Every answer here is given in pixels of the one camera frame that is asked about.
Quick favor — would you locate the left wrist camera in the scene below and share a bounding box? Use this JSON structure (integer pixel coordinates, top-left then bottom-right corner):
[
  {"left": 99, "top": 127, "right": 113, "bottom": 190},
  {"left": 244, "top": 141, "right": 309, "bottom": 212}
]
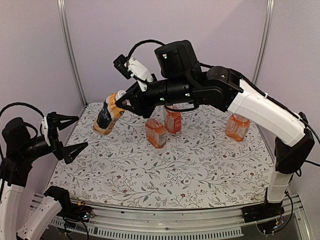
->
[{"left": 41, "top": 116, "right": 48, "bottom": 138}]

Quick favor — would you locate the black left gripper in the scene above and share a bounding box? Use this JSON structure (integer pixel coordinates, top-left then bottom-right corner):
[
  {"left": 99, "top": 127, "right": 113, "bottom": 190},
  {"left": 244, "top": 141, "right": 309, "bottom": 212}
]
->
[{"left": 19, "top": 113, "right": 88, "bottom": 163}]

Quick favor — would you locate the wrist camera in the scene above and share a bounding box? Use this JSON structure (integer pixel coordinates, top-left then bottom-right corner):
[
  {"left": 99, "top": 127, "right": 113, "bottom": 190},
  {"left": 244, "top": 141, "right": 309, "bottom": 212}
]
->
[
  {"left": 113, "top": 54, "right": 157, "bottom": 92},
  {"left": 41, "top": 116, "right": 48, "bottom": 138}
]

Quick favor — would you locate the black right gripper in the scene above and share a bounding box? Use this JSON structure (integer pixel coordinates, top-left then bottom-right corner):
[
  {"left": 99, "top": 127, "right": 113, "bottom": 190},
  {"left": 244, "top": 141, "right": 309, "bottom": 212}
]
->
[{"left": 114, "top": 73, "right": 195, "bottom": 119}]

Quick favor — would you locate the large orange-label plastic bottle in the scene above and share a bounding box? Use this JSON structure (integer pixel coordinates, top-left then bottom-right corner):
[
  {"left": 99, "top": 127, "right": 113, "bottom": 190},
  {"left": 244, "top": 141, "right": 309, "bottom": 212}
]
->
[{"left": 163, "top": 107, "right": 182, "bottom": 134}]

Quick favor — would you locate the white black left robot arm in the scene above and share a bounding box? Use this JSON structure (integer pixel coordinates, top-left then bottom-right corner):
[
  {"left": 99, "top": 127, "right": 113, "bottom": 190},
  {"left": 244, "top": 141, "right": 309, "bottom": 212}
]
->
[{"left": 0, "top": 112, "right": 88, "bottom": 240}]

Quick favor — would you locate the white perforated cable tray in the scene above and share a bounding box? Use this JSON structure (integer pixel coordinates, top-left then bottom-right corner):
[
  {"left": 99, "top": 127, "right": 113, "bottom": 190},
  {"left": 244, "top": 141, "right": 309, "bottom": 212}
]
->
[{"left": 66, "top": 221, "right": 244, "bottom": 240}]

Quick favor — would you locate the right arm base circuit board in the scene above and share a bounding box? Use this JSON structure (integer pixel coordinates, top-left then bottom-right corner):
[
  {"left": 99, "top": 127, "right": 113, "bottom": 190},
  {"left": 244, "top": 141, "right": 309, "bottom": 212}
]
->
[{"left": 256, "top": 215, "right": 284, "bottom": 236}]

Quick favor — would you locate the aluminium frame post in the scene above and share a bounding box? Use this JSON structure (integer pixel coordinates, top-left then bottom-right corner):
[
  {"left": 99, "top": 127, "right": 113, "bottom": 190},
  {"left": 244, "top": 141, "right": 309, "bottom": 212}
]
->
[
  {"left": 251, "top": 0, "right": 275, "bottom": 87},
  {"left": 57, "top": 0, "right": 88, "bottom": 107}
]

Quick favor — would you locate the floral patterned table mat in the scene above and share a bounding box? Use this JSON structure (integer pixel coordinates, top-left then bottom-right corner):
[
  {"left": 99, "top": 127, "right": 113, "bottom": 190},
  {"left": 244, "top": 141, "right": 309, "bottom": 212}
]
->
[{"left": 48, "top": 102, "right": 274, "bottom": 209}]

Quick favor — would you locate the aluminium front rail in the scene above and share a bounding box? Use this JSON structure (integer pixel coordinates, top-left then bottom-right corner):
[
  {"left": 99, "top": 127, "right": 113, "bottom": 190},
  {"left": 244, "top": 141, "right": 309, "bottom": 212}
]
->
[{"left": 22, "top": 193, "right": 313, "bottom": 240}]

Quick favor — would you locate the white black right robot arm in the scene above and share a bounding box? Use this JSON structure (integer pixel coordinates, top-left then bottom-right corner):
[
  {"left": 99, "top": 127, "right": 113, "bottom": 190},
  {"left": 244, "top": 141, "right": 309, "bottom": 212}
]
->
[{"left": 113, "top": 40, "right": 318, "bottom": 223}]

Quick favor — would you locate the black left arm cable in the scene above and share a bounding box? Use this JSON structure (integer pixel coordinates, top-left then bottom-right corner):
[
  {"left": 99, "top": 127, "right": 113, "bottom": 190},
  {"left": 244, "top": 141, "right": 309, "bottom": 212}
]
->
[{"left": 0, "top": 101, "right": 91, "bottom": 240}]

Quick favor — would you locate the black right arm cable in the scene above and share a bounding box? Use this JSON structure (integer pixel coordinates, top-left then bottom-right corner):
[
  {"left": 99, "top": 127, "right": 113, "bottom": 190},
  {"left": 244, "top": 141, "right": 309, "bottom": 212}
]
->
[{"left": 127, "top": 39, "right": 320, "bottom": 233}]

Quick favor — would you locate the slim orange drink bottle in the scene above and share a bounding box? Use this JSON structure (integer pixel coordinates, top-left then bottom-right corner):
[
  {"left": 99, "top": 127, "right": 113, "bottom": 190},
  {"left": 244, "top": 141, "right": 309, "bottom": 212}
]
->
[{"left": 93, "top": 90, "right": 126, "bottom": 136}]

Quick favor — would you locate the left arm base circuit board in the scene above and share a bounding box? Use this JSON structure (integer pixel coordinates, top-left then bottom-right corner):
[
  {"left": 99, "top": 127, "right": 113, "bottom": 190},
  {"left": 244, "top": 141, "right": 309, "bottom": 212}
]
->
[{"left": 71, "top": 201, "right": 96, "bottom": 222}]

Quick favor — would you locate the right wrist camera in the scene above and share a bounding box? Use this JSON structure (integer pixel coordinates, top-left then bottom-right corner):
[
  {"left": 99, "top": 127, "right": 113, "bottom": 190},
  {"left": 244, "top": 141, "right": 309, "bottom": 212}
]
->
[{"left": 113, "top": 54, "right": 157, "bottom": 92}]

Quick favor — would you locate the right aluminium frame post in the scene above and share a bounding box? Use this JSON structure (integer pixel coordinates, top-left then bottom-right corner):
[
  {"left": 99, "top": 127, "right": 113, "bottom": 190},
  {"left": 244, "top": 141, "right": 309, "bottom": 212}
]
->
[{"left": 251, "top": 0, "right": 275, "bottom": 87}]

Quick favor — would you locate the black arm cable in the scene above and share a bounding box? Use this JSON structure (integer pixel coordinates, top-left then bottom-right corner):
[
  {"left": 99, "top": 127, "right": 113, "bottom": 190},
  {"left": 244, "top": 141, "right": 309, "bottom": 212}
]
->
[
  {"left": 127, "top": 39, "right": 320, "bottom": 233},
  {"left": 0, "top": 101, "right": 91, "bottom": 240}
]

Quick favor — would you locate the left aluminium frame post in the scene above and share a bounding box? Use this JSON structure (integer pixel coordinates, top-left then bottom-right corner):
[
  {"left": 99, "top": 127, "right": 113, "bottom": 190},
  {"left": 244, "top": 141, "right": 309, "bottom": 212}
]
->
[{"left": 57, "top": 0, "right": 88, "bottom": 107}]

